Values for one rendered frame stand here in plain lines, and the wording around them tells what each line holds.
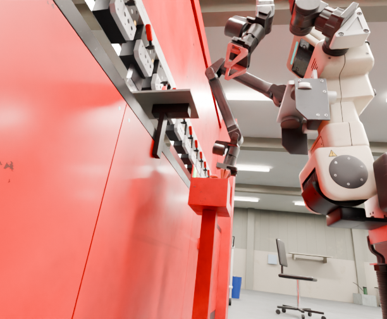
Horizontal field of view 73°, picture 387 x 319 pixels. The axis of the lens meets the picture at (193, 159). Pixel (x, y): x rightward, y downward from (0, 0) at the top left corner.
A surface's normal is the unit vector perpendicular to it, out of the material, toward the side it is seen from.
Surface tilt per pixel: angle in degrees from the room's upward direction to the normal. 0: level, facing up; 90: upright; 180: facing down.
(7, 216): 90
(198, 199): 90
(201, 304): 90
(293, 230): 90
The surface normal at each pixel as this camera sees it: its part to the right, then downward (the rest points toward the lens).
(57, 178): 0.97, 0.02
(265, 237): -0.13, -0.40
